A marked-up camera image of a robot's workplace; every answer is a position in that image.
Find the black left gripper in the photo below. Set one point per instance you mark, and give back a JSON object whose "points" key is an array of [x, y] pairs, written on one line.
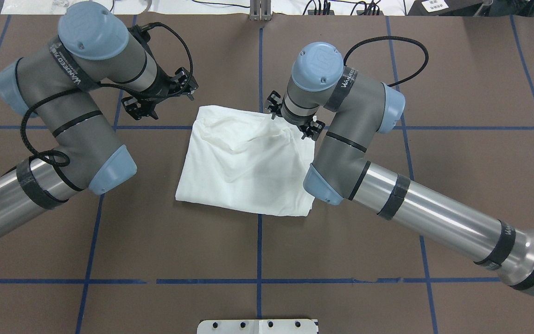
{"points": [[160, 87]]}

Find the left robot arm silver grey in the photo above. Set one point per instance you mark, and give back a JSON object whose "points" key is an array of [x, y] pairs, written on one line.
{"points": [[73, 146]]}

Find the aluminium frame post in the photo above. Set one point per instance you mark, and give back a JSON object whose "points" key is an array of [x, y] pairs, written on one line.
{"points": [[260, 10]]}

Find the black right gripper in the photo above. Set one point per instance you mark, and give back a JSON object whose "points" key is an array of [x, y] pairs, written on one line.
{"points": [[312, 129]]}

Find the white long-sleeve printed shirt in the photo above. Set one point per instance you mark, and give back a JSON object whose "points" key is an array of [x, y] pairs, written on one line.
{"points": [[246, 161]]}

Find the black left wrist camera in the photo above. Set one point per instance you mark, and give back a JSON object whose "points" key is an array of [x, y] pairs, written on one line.
{"points": [[141, 34]]}

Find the white central mounting column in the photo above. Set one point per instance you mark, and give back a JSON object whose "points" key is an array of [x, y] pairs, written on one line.
{"points": [[259, 326]]}

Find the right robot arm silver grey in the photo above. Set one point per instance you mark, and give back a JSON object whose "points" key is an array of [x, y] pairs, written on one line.
{"points": [[363, 107]]}

